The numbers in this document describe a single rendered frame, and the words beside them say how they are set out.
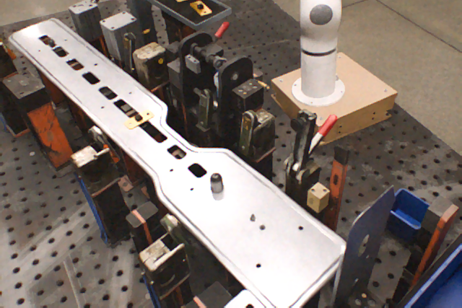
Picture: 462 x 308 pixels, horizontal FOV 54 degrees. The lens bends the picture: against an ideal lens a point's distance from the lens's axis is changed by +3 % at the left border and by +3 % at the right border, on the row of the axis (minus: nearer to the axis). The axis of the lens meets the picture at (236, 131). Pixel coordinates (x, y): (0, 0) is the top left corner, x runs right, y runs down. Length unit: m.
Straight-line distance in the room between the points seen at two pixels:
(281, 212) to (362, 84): 0.79
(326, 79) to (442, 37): 2.11
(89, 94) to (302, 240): 0.78
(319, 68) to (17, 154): 1.10
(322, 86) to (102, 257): 0.89
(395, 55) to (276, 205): 2.41
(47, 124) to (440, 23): 2.96
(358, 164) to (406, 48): 1.96
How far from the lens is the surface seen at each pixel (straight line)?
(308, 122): 0.93
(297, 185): 1.06
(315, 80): 1.56
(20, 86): 1.49
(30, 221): 1.56
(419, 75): 3.18
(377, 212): 0.68
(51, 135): 1.56
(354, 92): 1.65
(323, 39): 1.46
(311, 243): 0.99
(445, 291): 0.96
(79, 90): 1.45
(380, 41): 3.45
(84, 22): 1.75
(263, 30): 2.18
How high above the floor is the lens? 1.84
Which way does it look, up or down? 44 degrees down
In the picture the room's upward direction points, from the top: 4 degrees counter-clockwise
